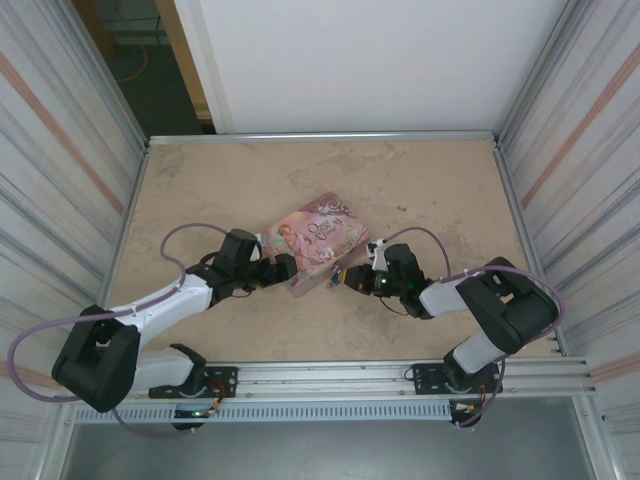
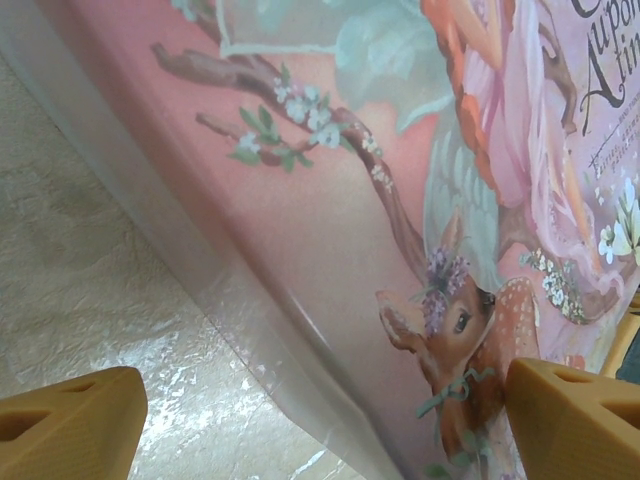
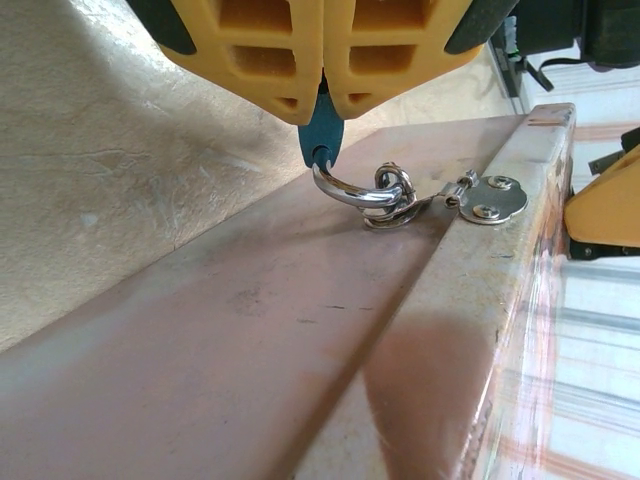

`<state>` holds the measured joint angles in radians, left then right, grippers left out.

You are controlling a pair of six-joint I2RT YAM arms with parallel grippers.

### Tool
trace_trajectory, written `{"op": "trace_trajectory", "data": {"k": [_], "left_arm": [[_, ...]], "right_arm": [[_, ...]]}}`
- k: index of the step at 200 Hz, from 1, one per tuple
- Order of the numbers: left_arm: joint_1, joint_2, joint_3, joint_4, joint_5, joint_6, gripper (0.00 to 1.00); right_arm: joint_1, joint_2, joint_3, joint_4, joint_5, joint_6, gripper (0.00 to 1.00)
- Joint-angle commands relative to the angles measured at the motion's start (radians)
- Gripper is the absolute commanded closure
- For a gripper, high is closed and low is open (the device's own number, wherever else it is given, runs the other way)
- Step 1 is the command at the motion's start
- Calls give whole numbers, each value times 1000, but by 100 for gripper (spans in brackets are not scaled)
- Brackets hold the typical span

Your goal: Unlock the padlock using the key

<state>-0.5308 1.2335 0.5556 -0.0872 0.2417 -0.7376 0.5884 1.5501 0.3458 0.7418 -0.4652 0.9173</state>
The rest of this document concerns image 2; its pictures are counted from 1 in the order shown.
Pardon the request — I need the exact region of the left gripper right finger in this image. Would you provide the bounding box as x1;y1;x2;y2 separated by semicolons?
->
504;357;640;480

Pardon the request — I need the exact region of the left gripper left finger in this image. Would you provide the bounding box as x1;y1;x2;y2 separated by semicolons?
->
0;366;148;480

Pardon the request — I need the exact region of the pink storybook tin box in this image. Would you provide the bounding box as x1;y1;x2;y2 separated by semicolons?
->
0;0;640;480

